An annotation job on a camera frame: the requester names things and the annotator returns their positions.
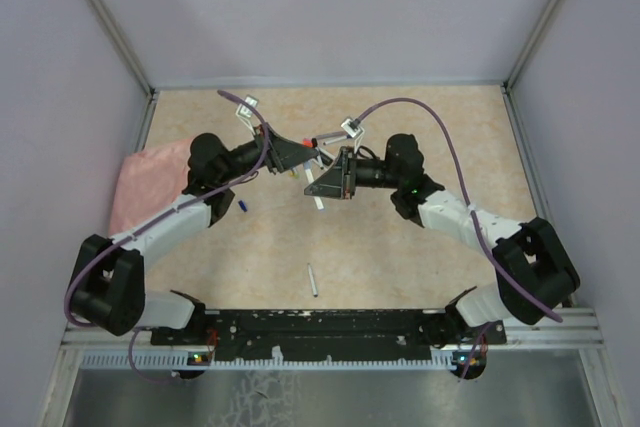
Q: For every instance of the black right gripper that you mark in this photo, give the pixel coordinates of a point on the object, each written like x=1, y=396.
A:
x=337, y=183

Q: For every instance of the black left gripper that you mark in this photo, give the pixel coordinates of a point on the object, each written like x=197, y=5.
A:
x=279, y=153

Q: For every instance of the grey blue capped marker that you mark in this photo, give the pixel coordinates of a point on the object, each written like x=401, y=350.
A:
x=311, y=189

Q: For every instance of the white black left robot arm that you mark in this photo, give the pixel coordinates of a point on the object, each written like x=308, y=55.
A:
x=107, y=288

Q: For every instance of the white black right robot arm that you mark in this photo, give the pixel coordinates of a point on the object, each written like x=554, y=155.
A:
x=534, y=273

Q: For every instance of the grey purple pen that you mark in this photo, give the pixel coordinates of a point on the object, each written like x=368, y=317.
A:
x=331, y=135

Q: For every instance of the pink cloth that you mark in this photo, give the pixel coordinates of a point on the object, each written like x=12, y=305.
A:
x=149, y=181

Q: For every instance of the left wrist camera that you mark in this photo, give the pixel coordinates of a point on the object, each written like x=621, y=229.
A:
x=244, y=114

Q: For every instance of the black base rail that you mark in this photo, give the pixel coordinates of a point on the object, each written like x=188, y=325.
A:
x=318, y=335

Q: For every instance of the aluminium frame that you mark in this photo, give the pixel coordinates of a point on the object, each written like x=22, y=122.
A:
x=467, y=361

